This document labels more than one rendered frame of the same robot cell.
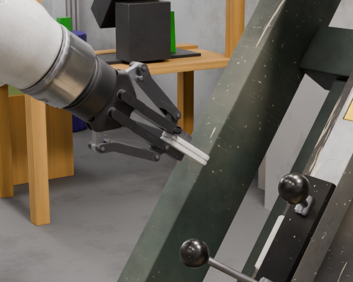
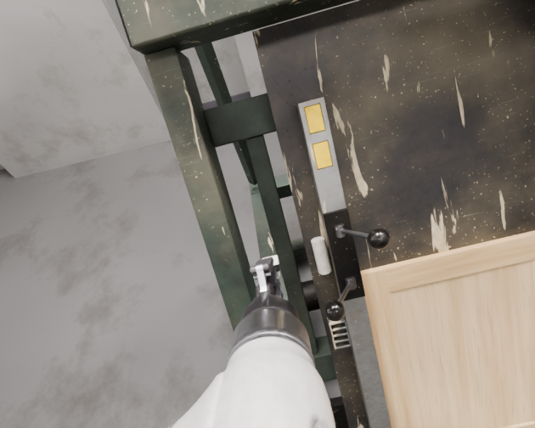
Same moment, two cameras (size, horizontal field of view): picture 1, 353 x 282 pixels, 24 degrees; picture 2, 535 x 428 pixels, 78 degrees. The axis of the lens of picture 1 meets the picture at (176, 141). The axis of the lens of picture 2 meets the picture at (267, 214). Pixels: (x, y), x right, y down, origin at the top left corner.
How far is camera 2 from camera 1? 0.88 m
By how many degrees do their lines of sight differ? 51
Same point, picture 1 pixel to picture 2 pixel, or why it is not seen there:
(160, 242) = not seen: hidden behind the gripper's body
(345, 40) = (237, 111)
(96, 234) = not seen: outside the picture
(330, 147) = (323, 189)
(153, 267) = not seen: hidden behind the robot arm
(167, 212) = (236, 291)
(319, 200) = (346, 222)
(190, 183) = (238, 267)
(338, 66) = (247, 132)
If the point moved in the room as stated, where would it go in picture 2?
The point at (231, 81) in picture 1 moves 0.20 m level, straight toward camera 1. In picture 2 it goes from (204, 192) to (290, 224)
